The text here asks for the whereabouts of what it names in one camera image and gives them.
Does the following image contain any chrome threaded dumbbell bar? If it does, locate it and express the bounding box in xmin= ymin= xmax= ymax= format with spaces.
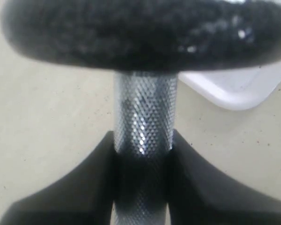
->
xmin=114 ymin=71 xmax=178 ymax=225

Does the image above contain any black weight plate near tray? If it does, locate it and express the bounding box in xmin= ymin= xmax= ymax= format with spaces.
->
xmin=0 ymin=0 xmax=281 ymax=72

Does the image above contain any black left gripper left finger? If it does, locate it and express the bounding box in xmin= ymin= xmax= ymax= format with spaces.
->
xmin=0 ymin=131 xmax=116 ymax=225

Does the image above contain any white plastic tray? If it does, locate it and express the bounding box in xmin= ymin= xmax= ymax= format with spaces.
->
xmin=179 ymin=61 xmax=281 ymax=111

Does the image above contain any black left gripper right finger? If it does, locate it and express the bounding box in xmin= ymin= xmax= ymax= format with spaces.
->
xmin=168 ymin=131 xmax=281 ymax=225

